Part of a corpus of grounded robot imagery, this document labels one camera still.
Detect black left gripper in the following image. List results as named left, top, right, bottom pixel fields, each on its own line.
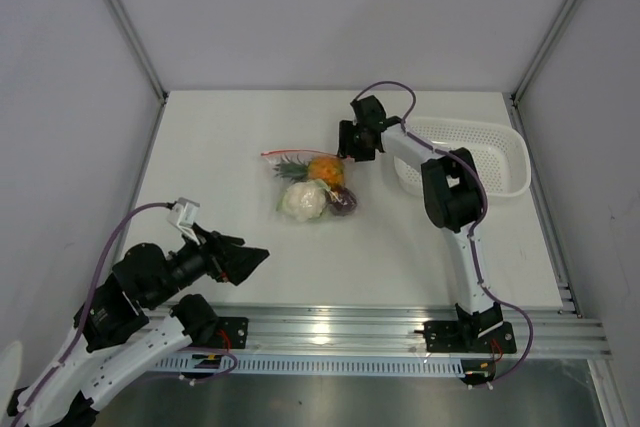
left=146, top=221, right=269, bottom=308

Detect toy pineapple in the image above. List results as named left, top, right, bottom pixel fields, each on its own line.
left=274, top=156, right=345, bottom=188

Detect clear zip bag orange zipper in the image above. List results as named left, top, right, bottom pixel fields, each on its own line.
left=260, top=149, right=359, bottom=223

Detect dark red toy apple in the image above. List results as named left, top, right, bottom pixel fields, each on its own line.
left=326, top=186, right=358, bottom=217

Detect white toy garlic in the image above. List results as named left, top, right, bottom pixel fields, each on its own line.
left=280, top=181, right=326, bottom=222

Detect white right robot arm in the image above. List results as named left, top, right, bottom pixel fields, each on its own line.
left=338, top=96, right=503, bottom=351

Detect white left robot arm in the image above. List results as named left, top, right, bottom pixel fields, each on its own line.
left=7, top=226, right=270, bottom=426

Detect white plastic basket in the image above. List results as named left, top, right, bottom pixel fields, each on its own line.
left=408, top=117, right=531, bottom=203

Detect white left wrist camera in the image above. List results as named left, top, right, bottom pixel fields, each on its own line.
left=167, top=197, right=200, bottom=243

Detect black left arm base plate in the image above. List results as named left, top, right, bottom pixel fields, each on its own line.
left=210, top=317, right=249, bottom=351

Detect white slotted cable duct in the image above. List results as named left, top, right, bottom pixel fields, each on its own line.
left=150, top=352, right=464, bottom=378

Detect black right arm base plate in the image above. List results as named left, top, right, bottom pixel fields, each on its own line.
left=413, top=320, right=517, bottom=354

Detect aluminium frame rail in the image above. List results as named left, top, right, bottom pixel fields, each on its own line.
left=212, top=304, right=612, bottom=359

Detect right back frame post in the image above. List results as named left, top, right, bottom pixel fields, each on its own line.
left=510, top=0, right=584, bottom=108

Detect frame post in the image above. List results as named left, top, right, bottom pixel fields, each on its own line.
left=510, top=0, right=584, bottom=108
left=103, top=0, right=168, bottom=104

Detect left back frame post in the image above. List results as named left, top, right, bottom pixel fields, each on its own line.
left=103, top=0, right=168, bottom=104

